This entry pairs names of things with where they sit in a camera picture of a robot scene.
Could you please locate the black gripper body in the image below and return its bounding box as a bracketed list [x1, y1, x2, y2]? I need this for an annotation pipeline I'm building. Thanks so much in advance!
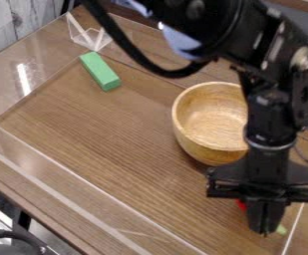
[206, 147, 308, 203]

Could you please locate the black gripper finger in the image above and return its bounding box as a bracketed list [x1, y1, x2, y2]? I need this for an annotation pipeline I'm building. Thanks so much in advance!
[264, 201, 286, 235]
[245, 198, 264, 234]

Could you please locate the red plush strawberry toy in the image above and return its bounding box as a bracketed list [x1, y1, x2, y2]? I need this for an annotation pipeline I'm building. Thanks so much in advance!
[234, 198, 289, 236]

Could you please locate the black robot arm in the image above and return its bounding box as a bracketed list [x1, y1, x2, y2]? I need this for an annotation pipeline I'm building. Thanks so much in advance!
[82, 0, 308, 235]

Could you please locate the wooden bowl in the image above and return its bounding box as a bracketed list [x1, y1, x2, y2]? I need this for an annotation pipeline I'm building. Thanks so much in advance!
[170, 82, 247, 166]

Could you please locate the green rectangular block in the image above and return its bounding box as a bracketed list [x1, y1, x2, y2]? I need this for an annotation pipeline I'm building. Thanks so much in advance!
[79, 52, 120, 92]

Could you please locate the black table leg bracket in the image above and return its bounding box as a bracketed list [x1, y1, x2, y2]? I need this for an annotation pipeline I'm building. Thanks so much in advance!
[12, 209, 31, 231]

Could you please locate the clear acrylic tray wall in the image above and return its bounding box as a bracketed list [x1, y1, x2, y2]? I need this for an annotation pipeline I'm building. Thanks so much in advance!
[0, 127, 206, 255]

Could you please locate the clear acrylic corner bracket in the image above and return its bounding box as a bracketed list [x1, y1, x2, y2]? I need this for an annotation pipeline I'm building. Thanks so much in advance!
[66, 13, 112, 52]

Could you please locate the black cable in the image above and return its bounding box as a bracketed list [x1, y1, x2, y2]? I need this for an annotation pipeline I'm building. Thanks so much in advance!
[0, 228, 47, 255]

